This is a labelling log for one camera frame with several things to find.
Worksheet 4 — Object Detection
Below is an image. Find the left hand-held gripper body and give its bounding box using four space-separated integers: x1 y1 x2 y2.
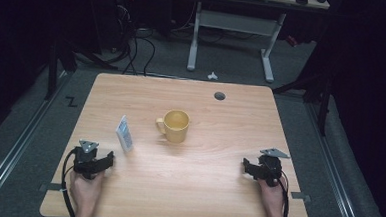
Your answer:
72 139 109 181

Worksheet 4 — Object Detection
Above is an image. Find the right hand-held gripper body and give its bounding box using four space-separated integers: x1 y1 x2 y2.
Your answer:
252 147 292 189

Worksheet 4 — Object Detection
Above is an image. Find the white and blue packet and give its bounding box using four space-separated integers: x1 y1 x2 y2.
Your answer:
114 113 137 153

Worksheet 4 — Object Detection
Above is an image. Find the yellow cup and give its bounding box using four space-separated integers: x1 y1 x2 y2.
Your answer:
154 108 192 145

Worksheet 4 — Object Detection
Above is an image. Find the person's left hand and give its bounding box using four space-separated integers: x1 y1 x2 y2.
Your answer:
67 167 108 215

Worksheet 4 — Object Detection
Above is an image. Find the person's right hand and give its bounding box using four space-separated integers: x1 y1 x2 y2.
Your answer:
254 176 287 217

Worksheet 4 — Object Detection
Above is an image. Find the grey tape strip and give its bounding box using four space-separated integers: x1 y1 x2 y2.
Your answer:
289 191 313 203
37 181 64 194

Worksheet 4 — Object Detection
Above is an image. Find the black metal stand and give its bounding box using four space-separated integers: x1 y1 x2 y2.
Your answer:
269 57 339 138
43 36 119 105

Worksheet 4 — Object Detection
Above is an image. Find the small red object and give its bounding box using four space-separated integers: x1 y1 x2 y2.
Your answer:
285 34 300 49

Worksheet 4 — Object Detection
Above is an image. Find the white-framed desk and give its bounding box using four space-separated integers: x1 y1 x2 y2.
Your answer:
186 0 331 86

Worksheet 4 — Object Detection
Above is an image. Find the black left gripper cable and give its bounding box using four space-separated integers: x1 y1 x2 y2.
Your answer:
59 147 81 217

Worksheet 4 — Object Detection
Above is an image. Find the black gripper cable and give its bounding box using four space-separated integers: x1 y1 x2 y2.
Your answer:
275 171 293 217
59 147 81 217

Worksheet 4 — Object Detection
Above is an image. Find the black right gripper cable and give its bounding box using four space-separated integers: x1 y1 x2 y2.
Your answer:
275 171 293 217

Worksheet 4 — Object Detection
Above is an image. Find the metal floor rail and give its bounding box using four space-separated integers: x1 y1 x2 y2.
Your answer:
298 101 371 217
0 68 71 217

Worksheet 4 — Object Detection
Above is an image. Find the bundle of black floor cables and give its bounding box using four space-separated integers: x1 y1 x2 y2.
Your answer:
108 3 159 77

